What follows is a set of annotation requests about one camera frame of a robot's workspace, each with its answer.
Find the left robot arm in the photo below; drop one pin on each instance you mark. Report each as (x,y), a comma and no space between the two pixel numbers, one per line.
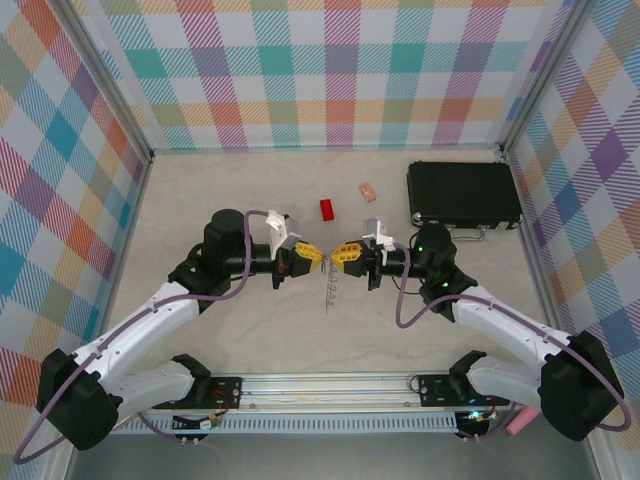
(145,320)

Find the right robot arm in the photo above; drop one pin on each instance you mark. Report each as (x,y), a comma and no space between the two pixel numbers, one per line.
(505,320)

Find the red block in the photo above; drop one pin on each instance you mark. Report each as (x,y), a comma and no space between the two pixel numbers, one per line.
(328,210)

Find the small orange patterned block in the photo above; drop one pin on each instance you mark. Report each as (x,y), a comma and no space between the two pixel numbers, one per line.
(367,193)

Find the black case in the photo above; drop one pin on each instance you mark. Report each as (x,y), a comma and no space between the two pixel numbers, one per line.
(460,190)

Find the black round LED module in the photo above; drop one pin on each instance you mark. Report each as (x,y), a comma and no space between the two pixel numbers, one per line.
(472,422)

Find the pink toy microphone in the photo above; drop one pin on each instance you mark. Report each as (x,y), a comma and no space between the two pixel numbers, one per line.
(520,424)

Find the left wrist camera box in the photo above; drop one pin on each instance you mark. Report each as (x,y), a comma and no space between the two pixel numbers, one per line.
(292,231)

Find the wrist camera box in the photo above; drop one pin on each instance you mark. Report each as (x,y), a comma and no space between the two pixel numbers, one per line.
(292,231)
(372,230)

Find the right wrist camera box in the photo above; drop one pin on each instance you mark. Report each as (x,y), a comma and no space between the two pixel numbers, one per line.
(372,230)

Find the aluminium side rail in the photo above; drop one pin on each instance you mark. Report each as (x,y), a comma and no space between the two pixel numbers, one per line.
(536,260)
(124,255)

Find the wide aluminium mounting rail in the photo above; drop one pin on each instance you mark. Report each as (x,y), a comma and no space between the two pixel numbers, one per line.
(325,387)

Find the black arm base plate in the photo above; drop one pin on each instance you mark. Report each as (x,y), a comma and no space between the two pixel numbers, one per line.
(432,390)
(227,392)

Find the aluminium frame post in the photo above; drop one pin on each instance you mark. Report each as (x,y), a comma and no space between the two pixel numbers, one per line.
(114,85)
(542,75)

